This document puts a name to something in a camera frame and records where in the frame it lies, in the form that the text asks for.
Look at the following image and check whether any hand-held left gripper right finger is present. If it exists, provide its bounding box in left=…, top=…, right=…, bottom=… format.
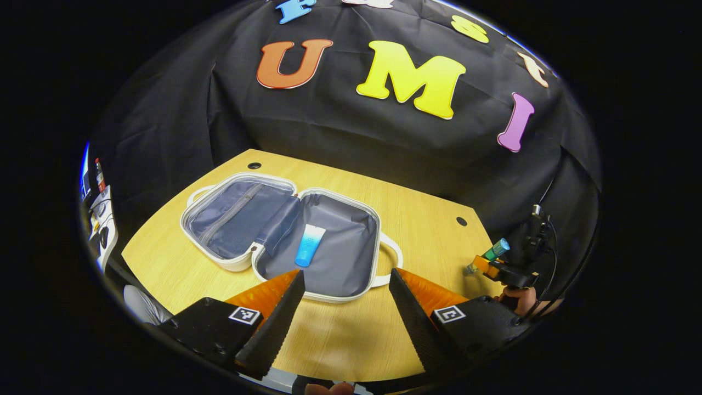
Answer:
left=388, top=267, right=531, bottom=378

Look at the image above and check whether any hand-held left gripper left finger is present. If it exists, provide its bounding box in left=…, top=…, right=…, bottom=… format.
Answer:
left=159, top=269, right=307, bottom=380

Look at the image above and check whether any teal spray bottle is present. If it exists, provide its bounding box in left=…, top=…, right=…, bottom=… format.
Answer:
left=465, top=238, right=511, bottom=275

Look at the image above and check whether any blue white cream tube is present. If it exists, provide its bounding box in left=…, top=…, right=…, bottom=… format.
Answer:
left=295, top=224, right=327, bottom=268

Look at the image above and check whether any white suitcase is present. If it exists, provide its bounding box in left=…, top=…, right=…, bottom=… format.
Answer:
left=180, top=172, right=404, bottom=304

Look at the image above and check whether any person's white clothing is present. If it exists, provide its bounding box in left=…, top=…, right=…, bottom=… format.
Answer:
left=123, top=284, right=175, bottom=325

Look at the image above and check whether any computer monitor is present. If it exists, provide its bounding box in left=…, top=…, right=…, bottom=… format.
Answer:
left=80, top=143, right=92, bottom=199

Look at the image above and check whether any white equipment with cables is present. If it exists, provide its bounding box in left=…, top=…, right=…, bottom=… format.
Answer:
left=88, top=158, right=119, bottom=275

